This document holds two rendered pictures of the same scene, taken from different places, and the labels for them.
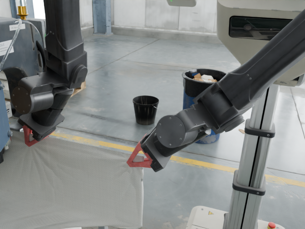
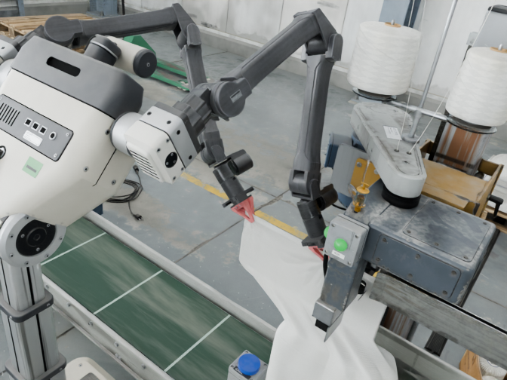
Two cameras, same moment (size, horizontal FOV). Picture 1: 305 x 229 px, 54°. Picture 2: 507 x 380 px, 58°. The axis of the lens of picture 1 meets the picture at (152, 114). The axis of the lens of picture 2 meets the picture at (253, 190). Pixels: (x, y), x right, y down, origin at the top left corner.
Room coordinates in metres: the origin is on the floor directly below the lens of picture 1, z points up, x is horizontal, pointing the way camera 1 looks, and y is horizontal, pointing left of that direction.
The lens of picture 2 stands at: (1.74, 0.34, 1.87)
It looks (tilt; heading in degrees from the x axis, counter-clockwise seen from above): 30 degrees down; 195
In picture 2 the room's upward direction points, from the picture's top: 8 degrees clockwise
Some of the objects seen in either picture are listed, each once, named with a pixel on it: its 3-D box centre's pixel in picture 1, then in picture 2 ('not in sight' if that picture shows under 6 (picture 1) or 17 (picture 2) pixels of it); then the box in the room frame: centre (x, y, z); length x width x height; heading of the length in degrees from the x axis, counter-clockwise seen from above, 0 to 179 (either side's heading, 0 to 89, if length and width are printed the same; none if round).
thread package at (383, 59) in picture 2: not in sight; (383, 57); (0.47, 0.30, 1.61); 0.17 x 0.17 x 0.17
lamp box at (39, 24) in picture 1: (37, 35); (345, 240); (0.87, 0.34, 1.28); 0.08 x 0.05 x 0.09; 72
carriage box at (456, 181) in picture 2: not in sight; (431, 211); (0.43, 0.56, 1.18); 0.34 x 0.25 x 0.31; 162
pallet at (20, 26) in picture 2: not in sight; (57, 27); (-3.42, -3.95, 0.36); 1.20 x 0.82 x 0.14; 158
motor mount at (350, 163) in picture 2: not in sight; (376, 180); (0.43, 0.38, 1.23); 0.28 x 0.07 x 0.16; 72
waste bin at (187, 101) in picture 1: (203, 106); not in sight; (2.81, -0.51, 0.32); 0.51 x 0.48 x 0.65; 162
